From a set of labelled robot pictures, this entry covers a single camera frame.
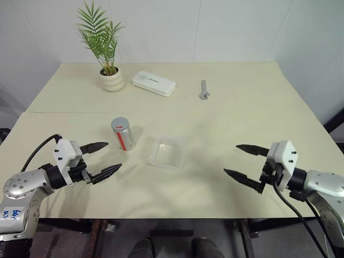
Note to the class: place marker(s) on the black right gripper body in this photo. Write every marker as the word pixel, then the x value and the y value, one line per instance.
pixel 269 175

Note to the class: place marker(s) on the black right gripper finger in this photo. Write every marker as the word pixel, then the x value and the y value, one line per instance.
pixel 243 177
pixel 254 150

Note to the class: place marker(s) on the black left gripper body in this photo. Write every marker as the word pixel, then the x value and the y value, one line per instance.
pixel 76 174

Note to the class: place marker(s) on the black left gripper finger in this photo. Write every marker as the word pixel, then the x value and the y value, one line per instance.
pixel 95 146
pixel 107 172

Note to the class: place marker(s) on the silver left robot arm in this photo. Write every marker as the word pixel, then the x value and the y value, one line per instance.
pixel 22 185

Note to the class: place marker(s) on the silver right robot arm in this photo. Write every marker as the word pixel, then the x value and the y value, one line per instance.
pixel 323 185

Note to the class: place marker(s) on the silver can red label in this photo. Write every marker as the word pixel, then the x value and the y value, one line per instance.
pixel 125 139

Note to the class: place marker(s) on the clear plastic container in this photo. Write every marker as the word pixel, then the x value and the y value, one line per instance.
pixel 168 153

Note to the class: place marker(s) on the green plant in white pot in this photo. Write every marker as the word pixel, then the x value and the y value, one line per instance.
pixel 110 78

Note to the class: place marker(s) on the metal bolt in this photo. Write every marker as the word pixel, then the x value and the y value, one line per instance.
pixel 204 90

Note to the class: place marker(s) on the dark rounded shape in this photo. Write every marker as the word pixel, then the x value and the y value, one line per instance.
pixel 142 248
pixel 207 248

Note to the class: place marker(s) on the dark object at table side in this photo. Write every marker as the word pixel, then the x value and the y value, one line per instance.
pixel 4 135

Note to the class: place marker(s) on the black stand leg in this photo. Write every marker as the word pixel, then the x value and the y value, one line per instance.
pixel 334 121

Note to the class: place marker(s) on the white rectangular case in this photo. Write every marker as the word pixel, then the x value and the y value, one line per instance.
pixel 153 83

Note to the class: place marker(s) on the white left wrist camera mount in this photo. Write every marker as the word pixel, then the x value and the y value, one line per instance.
pixel 64 151

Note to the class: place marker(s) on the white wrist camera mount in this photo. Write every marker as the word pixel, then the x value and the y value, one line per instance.
pixel 286 153
pixel 64 151

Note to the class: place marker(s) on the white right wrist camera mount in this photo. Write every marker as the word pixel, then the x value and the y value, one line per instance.
pixel 286 153

